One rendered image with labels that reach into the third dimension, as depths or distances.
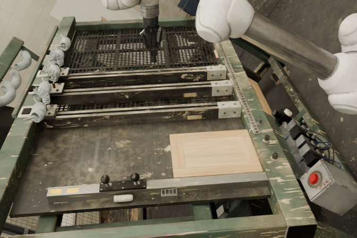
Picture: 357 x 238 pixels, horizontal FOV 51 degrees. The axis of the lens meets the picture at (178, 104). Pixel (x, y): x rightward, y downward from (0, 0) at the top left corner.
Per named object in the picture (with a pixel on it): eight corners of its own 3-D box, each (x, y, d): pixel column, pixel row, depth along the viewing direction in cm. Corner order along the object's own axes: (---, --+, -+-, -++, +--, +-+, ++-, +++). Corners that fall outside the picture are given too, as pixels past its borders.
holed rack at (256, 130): (260, 134, 186) (260, 133, 186) (254, 134, 186) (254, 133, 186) (209, 15, 323) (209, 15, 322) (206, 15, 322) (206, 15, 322)
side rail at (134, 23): (205, 31, 322) (205, 19, 316) (76, 37, 315) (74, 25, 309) (204, 27, 329) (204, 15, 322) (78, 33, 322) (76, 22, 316)
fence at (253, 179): (267, 186, 164) (268, 179, 162) (48, 202, 158) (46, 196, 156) (264, 178, 168) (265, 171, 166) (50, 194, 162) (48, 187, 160)
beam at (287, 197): (313, 241, 147) (319, 223, 141) (283, 244, 147) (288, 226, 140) (217, 26, 330) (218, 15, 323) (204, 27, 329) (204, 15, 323)
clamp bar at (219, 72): (226, 81, 240) (228, 47, 226) (39, 91, 233) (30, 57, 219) (223, 73, 248) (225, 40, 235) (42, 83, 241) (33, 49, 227)
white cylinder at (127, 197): (113, 204, 157) (133, 202, 158) (113, 199, 155) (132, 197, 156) (114, 198, 160) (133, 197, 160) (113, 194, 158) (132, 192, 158)
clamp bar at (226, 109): (241, 119, 205) (245, 82, 192) (21, 133, 198) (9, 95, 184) (237, 109, 213) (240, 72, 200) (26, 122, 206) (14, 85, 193)
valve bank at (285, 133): (354, 176, 165) (317, 156, 156) (331, 195, 171) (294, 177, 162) (312, 111, 207) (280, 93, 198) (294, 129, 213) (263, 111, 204)
